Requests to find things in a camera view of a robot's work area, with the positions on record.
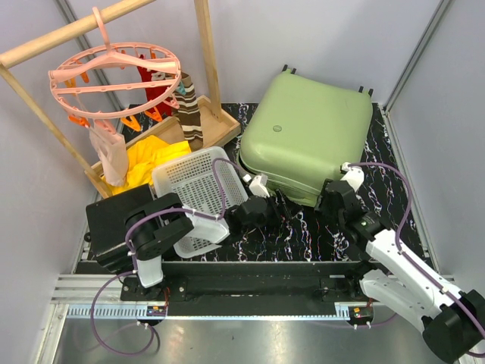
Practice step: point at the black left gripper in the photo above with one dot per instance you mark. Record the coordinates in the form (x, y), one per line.
(286, 208)

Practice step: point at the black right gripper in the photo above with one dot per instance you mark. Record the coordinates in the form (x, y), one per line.
(321, 202)

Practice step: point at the green hard-shell suitcase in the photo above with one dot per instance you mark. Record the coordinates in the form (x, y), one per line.
(302, 132)

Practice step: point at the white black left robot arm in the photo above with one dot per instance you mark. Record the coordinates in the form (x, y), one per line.
(154, 229)

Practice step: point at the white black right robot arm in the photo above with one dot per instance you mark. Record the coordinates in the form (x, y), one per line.
(450, 320)

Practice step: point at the white plastic mesh basket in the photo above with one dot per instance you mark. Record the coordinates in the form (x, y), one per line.
(206, 182)

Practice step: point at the wooden clothes rack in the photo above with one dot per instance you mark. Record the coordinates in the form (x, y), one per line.
(218, 127)

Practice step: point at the brown striped sock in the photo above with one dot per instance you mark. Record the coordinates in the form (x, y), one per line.
(189, 115)

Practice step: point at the yellow shorts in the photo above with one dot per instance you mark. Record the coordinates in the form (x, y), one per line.
(146, 155)

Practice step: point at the teal clothespin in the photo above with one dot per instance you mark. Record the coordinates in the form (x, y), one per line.
(181, 89)

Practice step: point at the orange clothespin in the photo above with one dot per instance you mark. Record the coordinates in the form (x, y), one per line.
(131, 122)

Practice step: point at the red garment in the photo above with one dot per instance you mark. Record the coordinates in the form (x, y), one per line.
(153, 89)

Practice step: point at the black box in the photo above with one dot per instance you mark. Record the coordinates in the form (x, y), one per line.
(109, 220)

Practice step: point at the pale pink garment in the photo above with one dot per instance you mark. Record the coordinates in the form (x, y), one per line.
(112, 153)

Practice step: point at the pink round clip hanger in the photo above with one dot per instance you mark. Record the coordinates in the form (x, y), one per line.
(112, 68)

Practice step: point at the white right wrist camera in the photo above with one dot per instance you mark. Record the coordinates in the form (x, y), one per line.
(354, 176)

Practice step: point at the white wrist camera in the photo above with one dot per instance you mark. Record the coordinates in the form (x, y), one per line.
(354, 176)
(257, 184)

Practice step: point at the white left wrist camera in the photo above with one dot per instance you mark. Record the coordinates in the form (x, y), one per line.
(257, 184)

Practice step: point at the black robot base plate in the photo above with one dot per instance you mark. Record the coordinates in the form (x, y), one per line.
(305, 269)

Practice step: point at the aluminium frame rail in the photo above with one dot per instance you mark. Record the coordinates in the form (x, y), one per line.
(236, 299)

